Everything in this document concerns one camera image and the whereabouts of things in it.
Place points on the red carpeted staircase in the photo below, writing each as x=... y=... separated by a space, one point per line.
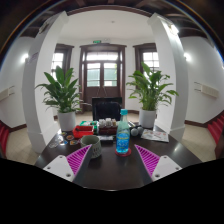
x=3 y=136
x=216 y=128

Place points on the red plastic box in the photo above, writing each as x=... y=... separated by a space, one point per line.
x=81 y=131

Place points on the flat round red coaster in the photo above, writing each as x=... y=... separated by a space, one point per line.
x=128 y=153

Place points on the glowing wall lamp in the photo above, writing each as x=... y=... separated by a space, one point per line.
x=186 y=56
x=24 y=57

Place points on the printed magazine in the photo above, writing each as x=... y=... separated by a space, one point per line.
x=155 y=135

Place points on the dark wooden stair post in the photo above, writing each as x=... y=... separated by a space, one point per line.
x=220 y=146

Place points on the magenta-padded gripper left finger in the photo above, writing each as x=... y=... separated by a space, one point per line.
x=60 y=168

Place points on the colourful round sticker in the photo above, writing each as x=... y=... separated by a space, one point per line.
x=70 y=137
x=63 y=142
x=74 y=142

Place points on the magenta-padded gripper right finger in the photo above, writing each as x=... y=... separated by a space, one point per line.
x=165 y=168

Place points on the dark grey round object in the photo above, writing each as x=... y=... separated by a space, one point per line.
x=135 y=132

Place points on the dark framed window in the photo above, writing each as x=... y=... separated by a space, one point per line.
x=151 y=60
x=57 y=61

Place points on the dark wooden glazed door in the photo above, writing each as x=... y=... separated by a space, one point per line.
x=100 y=73

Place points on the grey slotted mug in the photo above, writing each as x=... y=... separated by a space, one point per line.
x=95 y=146

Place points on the white wall radiator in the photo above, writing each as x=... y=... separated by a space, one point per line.
x=6 y=94
x=208 y=90

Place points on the broad-leaf plant in white pot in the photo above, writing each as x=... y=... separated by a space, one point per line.
x=146 y=118
x=66 y=120

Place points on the green and white box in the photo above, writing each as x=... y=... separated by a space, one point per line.
x=90 y=123

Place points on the clear bottle with teal cap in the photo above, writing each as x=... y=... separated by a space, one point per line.
x=123 y=140

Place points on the green exit sign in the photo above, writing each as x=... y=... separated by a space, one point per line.
x=96 y=41

